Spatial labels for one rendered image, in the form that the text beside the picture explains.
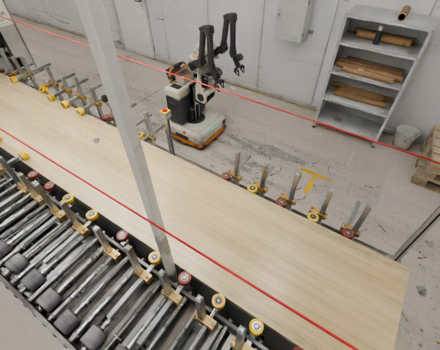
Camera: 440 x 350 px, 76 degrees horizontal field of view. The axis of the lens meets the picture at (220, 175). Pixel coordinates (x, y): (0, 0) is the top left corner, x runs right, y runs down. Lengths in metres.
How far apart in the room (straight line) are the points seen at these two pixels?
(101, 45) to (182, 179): 1.58
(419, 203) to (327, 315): 2.42
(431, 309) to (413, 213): 1.07
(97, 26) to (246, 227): 1.54
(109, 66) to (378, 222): 3.16
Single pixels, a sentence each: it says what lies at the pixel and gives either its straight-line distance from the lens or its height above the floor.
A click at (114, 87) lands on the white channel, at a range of 0.94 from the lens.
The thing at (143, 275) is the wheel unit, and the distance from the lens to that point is 1.96.
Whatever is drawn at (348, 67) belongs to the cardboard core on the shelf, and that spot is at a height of 0.97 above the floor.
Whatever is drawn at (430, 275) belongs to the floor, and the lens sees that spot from 3.45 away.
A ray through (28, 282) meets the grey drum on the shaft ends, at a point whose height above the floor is 0.85.
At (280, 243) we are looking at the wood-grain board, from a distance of 1.98.
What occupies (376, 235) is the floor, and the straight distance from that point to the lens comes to 3.43.
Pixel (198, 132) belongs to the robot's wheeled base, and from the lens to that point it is 3.76.
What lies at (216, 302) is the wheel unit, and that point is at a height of 0.90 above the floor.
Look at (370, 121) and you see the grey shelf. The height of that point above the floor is 0.14.
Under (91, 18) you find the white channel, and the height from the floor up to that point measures 2.35.
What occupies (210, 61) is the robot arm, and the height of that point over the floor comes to 1.30.
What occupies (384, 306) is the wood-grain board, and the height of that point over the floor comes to 0.90.
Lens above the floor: 2.59
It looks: 47 degrees down
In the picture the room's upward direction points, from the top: 1 degrees counter-clockwise
